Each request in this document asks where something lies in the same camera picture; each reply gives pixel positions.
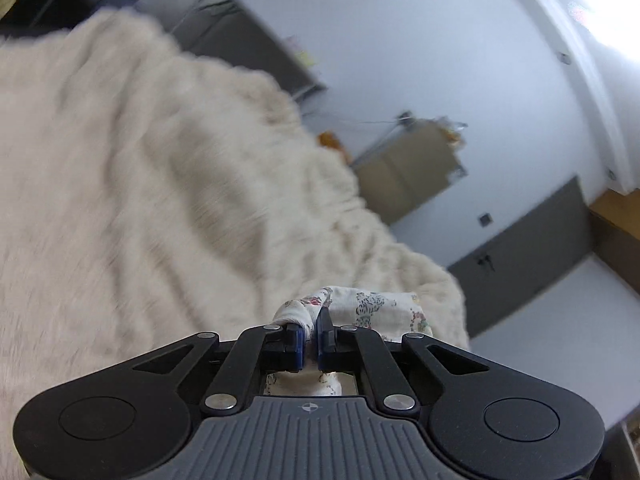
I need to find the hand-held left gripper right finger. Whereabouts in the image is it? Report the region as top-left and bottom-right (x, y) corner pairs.
(316, 307), (507, 416)

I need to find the cream fluffy blanket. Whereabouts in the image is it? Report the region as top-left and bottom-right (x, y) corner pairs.
(0, 10), (471, 480)

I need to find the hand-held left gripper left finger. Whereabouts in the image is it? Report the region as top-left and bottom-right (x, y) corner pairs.
(102, 323), (306, 416)

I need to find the brown box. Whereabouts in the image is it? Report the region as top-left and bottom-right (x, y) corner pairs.
(587, 187), (640, 291)

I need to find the beige two-door fridge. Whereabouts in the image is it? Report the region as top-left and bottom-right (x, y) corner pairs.
(350, 117), (469, 227)

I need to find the grey door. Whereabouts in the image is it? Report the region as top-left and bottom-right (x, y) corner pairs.
(447, 175), (594, 339)

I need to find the grey folding table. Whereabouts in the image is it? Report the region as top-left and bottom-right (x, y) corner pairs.
(170, 0), (329, 107)

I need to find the cream animal print pajamas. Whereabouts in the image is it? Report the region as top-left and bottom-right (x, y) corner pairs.
(262, 286), (434, 399)

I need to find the orange box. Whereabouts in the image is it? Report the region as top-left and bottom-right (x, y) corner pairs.
(317, 130), (349, 162)

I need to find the white fridge cable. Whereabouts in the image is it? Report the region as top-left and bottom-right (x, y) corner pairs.
(325, 114), (417, 132)

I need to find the pale yellow box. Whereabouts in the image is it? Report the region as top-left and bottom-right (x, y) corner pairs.
(287, 35), (319, 69)

